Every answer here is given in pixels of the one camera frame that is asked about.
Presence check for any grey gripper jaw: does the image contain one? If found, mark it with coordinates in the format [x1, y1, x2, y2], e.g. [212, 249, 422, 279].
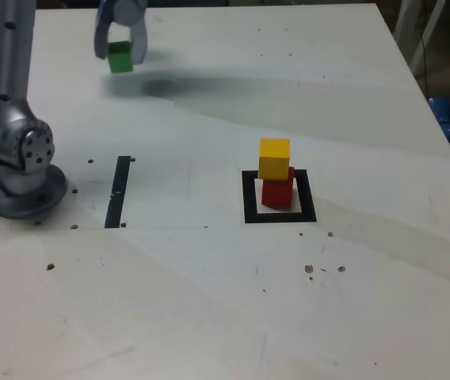
[112, 0, 150, 65]
[92, 0, 117, 61]

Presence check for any green cube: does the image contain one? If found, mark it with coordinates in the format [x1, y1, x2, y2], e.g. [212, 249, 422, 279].
[106, 40, 134, 74]

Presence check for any yellow cube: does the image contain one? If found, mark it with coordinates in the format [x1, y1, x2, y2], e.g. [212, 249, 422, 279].
[257, 138, 292, 182]

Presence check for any red cube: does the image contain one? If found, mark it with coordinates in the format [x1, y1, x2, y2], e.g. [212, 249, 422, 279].
[260, 165, 296, 210]

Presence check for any black tape square outline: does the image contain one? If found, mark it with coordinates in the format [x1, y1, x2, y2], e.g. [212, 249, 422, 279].
[241, 169, 318, 225]

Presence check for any black tape strip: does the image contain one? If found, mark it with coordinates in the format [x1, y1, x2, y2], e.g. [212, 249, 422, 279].
[104, 155, 132, 230]

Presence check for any blue round object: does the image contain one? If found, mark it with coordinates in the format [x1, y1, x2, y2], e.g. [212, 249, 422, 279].
[427, 94, 450, 139]

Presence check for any white metal frame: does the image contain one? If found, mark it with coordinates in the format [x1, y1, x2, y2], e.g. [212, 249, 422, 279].
[393, 0, 450, 76]

